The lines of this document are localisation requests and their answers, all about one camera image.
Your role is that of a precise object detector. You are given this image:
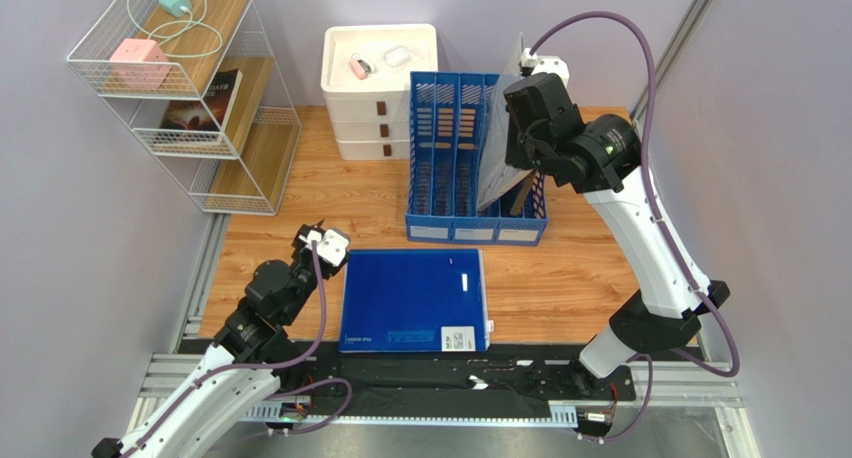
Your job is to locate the blue file organizer rack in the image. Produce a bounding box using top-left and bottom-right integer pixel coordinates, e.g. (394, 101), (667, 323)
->
(405, 71), (548, 246)

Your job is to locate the clear plastic bag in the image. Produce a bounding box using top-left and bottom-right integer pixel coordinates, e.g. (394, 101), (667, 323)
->
(382, 45), (414, 68)

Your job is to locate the pink correction tape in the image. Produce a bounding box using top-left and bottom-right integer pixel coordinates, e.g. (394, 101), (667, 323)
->
(348, 53), (374, 80)

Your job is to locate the white three drawer organizer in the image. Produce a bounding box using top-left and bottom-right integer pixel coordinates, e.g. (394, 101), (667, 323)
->
(320, 23), (439, 161)

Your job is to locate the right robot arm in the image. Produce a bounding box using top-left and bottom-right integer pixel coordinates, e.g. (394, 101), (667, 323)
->
(503, 73), (730, 379)

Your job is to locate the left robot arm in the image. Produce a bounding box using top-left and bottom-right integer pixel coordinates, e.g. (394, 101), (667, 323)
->
(91, 223), (350, 457)

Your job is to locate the blue folder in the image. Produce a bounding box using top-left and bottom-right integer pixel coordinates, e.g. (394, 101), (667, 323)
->
(338, 248), (493, 354)

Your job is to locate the dark cover book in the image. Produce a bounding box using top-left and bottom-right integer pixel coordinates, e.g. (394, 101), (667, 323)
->
(155, 69), (243, 146)

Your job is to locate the pink cube power socket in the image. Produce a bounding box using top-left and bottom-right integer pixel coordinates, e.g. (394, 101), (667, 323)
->
(109, 38), (171, 90)

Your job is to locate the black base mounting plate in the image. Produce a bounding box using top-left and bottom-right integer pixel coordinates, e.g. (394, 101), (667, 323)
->
(279, 342), (640, 419)

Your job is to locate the mint green charger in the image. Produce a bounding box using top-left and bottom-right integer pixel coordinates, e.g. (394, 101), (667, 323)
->
(158, 0), (192, 18)

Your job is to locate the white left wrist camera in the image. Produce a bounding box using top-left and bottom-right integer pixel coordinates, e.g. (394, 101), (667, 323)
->
(303, 228), (351, 268)

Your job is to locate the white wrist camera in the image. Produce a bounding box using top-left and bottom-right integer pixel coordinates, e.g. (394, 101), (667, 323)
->
(519, 48), (570, 87)
(303, 228), (351, 268)

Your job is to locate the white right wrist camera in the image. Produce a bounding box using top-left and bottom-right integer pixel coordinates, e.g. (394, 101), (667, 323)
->
(519, 48), (570, 87)

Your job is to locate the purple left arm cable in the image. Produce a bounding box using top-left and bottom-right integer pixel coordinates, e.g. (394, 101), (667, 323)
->
(119, 240), (354, 458)

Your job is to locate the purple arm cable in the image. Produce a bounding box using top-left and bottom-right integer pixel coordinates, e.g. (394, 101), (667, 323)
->
(527, 11), (741, 443)
(119, 240), (354, 458)

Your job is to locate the white wire shelf rack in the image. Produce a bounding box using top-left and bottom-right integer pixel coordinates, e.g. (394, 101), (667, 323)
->
(67, 0), (302, 215)

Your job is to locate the mint green cable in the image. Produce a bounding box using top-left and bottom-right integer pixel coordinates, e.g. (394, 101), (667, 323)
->
(125, 0), (224, 60)

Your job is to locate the aluminium frame rail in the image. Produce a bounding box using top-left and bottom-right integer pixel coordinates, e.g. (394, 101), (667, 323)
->
(118, 350), (760, 458)

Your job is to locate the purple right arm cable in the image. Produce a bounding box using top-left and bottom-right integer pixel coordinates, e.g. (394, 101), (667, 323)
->
(527, 11), (741, 443)

